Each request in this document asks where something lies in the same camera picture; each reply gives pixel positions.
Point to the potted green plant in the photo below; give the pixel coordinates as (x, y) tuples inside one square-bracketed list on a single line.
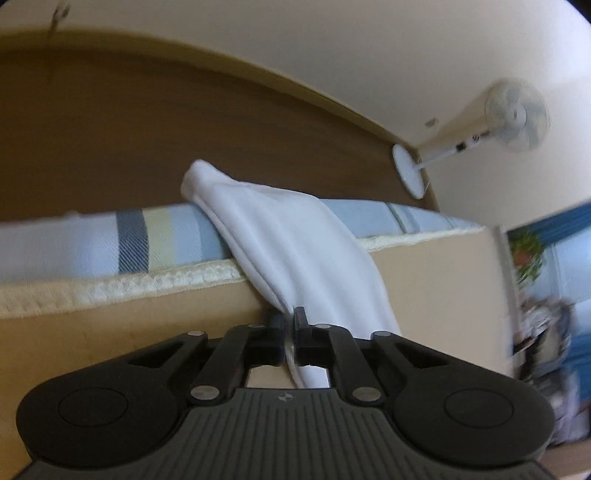
[(526, 254)]

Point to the window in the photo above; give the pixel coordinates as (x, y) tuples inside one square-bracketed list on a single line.
[(570, 272)]

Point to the white garment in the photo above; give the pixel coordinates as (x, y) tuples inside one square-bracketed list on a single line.
[(286, 240)]

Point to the striped blue mattress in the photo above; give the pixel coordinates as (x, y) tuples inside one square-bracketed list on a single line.
[(115, 244)]

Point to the pile of dark clothes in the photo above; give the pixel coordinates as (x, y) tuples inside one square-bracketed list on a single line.
[(545, 341)]

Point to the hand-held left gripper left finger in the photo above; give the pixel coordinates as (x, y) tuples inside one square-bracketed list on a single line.
[(276, 333)]

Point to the tan bed mat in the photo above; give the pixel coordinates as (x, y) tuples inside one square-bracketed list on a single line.
[(438, 295)]

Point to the blue curtain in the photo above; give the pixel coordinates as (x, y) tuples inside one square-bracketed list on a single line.
[(558, 221)]

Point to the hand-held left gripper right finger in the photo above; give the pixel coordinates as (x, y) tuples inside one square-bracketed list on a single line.
[(302, 333)]

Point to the white standing fan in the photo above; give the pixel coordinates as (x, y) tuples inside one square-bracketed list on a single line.
[(512, 115)]

